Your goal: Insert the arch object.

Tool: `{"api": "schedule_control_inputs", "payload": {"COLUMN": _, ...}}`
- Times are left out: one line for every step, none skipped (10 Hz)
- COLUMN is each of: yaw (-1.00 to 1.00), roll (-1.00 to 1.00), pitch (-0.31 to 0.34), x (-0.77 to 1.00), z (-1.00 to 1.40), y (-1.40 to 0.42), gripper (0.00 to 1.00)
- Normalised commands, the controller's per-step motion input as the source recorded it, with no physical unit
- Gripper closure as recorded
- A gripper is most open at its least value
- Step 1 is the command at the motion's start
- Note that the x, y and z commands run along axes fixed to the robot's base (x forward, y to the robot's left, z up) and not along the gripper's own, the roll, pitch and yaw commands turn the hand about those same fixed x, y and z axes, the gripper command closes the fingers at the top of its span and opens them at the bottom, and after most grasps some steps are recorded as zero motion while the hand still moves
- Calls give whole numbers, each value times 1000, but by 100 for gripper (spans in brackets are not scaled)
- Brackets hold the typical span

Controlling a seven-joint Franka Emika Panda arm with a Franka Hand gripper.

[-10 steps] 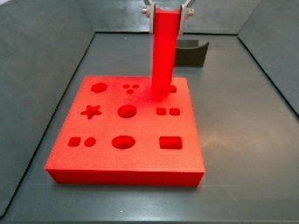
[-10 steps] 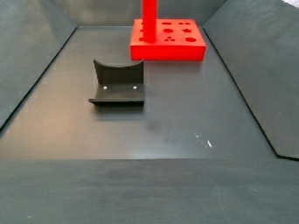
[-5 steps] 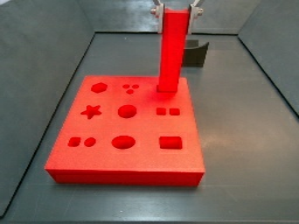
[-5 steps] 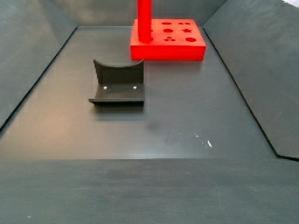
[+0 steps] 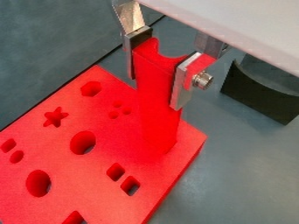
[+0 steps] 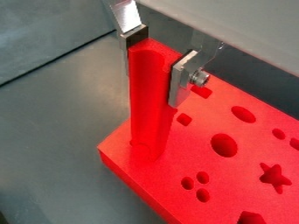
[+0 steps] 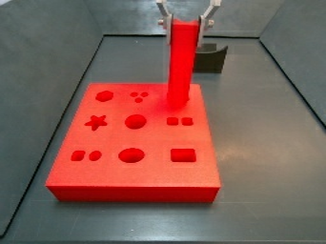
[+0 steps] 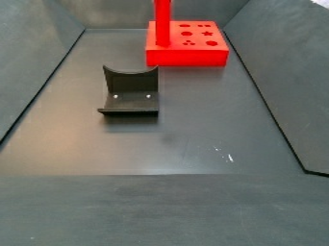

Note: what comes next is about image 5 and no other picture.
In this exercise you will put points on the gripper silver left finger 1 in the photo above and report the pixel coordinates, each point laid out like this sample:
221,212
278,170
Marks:
136,31

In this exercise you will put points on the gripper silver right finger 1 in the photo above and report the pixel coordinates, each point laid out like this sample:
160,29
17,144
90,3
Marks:
192,71

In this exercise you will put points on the red double-arch peg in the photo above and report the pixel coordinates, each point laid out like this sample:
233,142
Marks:
154,76

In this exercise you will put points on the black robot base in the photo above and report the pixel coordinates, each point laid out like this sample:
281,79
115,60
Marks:
264,87

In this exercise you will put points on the red shape-sorting board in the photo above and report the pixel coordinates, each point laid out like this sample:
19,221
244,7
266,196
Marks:
75,163

